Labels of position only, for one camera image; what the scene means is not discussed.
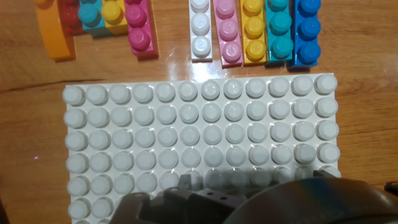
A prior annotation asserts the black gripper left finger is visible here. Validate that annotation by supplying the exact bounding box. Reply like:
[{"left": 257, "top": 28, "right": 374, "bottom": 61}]
[{"left": 110, "top": 174, "right": 247, "bottom": 224}]

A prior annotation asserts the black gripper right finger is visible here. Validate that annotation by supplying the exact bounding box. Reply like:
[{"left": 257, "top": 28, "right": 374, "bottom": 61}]
[{"left": 312, "top": 169, "right": 340, "bottom": 180}]

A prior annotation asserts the blue four-stud brick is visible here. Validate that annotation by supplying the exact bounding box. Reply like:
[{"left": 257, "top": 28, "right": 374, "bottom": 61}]
[{"left": 287, "top": 0, "right": 322, "bottom": 70}]

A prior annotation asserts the teal four-stud brick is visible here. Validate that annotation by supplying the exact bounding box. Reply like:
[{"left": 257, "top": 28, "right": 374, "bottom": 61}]
[{"left": 264, "top": 0, "right": 295, "bottom": 67}]

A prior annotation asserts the yellow four-stud brick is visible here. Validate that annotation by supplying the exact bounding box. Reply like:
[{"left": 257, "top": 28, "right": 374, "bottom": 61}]
[{"left": 239, "top": 0, "right": 267, "bottom": 66}]

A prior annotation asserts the white studded baseplate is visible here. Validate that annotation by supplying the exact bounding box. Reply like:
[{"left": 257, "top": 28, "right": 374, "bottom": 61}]
[{"left": 62, "top": 73, "right": 342, "bottom": 224}]

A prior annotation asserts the brown wooden board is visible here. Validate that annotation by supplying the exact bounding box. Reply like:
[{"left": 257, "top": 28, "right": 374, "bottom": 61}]
[{"left": 0, "top": 0, "right": 398, "bottom": 224}]

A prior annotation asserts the light pink four-stud brick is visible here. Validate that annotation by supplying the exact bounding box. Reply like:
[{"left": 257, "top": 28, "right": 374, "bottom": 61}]
[{"left": 212, "top": 0, "right": 244, "bottom": 68}]

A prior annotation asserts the white four-stud brick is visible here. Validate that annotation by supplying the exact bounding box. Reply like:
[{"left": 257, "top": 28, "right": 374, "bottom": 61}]
[{"left": 188, "top": 0, "right": 214, "bottom": 63}]

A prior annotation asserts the magenta three-stud brick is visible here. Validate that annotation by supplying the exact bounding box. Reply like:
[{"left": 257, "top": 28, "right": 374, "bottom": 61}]
[{"left": 123, "top": 0, "right": 160, "bottom": 60}]

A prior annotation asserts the yellow two-stud brick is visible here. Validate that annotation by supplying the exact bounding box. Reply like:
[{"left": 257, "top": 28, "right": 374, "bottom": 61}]
[{"left": 101, "top": 0, "right": 129, "bottom": 35}]

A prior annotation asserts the teal two-stud brick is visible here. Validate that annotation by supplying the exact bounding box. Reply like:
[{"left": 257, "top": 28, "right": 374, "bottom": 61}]
[{"left": 77, "top": 0, "right": 106, "bottom": 38}]

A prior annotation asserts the orange curved brick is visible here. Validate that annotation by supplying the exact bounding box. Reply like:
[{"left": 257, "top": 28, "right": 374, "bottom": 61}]
[{"left": 32, "top": 0, "right": 77, "bottom": 62}]

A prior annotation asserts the red two-stud brick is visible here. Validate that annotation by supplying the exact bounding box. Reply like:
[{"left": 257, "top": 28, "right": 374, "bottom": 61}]
[{"left": 57, "top": 0, "right": 86, "bottom": 35}]

